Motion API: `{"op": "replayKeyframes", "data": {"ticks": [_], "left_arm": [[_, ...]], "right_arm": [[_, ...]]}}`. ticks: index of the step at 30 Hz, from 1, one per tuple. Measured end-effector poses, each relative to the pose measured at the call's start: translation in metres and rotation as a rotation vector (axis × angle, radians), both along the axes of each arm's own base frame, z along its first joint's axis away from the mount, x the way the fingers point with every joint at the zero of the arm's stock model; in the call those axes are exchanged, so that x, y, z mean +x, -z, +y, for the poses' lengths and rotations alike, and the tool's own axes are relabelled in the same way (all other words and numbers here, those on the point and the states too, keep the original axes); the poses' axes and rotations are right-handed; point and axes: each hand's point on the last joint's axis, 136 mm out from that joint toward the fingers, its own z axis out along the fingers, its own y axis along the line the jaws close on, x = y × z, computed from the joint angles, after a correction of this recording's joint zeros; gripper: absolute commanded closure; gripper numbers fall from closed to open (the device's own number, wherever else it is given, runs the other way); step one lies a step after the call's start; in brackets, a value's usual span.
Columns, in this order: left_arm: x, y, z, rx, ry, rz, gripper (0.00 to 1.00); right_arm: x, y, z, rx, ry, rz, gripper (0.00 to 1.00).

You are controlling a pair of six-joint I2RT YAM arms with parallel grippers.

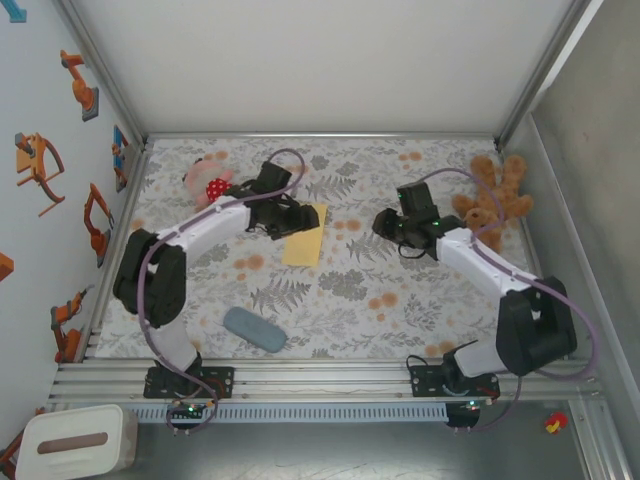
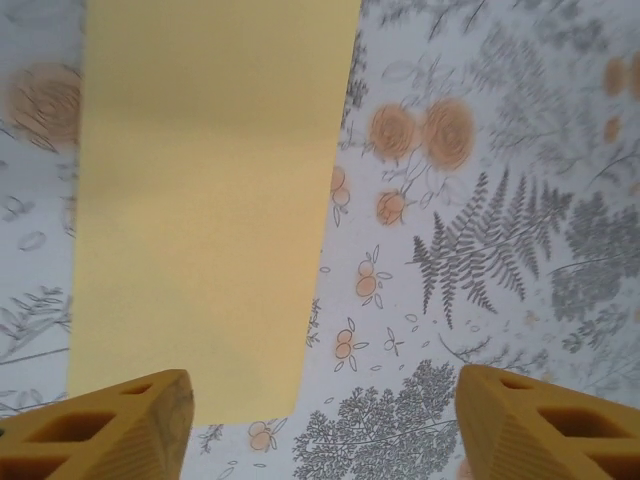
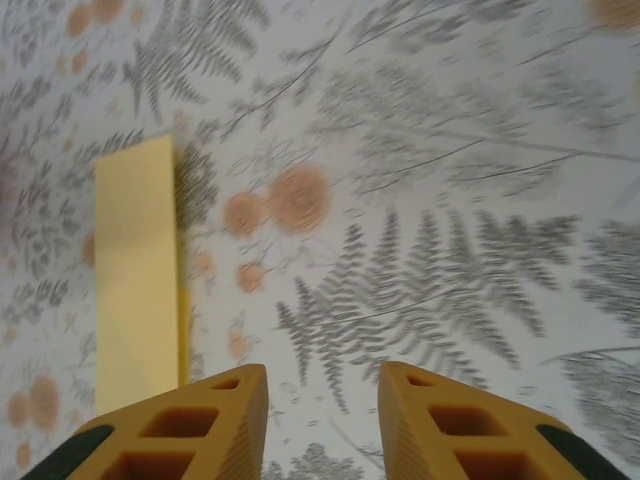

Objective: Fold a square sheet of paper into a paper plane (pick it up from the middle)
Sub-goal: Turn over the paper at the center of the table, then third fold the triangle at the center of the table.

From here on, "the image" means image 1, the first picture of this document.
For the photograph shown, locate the yellow cloth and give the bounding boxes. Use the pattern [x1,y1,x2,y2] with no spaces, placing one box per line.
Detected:
[281,202,330,267]

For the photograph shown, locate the black base plate right arm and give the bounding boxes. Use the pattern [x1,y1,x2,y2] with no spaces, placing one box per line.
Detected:
[408,364,501,399]

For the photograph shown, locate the black base plate left arm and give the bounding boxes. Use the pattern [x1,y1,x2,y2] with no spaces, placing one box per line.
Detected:
[143,366,236,400]

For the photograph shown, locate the pink plush doll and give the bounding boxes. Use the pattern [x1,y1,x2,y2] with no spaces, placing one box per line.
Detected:
[182,158,236,211]

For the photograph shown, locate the brown teddy bear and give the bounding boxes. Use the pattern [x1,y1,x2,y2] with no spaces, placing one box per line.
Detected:
[452,153,535,254]

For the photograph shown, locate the floral printed tablecloth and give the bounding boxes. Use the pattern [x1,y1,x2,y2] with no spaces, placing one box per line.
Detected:
[94,137,556,360]

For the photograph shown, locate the blue-grey glasses case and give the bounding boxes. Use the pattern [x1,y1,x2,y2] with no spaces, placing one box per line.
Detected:
[222,306,289,355]

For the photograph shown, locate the blue orange machine sticker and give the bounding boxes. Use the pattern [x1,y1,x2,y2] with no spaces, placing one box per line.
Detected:
[110,124,132,194]

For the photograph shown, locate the small red yellow toy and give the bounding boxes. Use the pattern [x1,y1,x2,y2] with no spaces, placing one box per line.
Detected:
[543,412,569,436]

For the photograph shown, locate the orange grey claw sticker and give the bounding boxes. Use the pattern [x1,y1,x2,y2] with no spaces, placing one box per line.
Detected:
[13,132,67,217]

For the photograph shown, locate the white tissue box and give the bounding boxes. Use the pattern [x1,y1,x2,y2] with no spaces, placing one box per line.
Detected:
[14,403,139,480]

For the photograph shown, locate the thin aluminium frame bar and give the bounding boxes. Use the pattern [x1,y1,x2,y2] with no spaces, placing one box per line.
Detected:
[143,131,501,142]

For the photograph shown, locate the aluminium frame rail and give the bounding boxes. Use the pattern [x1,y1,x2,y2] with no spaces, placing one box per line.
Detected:
[494,139,569,361]
[79,139,154,364]

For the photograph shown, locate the wide aluminium mounting rail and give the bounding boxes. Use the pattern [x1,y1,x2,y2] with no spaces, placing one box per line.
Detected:
[47,357,606,402]

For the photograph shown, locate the white slotted cable duct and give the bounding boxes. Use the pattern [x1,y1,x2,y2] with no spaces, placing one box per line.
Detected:
[122,403,449,424]

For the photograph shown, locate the slanted aluminium frame post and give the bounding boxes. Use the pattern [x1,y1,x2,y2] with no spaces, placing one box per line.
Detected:
[492,0,604,149]
[52,0,150,151]

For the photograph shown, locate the short aluminium frame post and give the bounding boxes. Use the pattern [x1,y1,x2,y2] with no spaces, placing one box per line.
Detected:
[569,399,634,480]

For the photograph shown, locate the blue wall sticker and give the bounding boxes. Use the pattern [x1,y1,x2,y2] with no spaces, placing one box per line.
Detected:
[0,0,27,24]

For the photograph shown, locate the orange grey wall sticker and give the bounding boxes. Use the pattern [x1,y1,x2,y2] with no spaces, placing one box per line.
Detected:
[0,427,26,476]

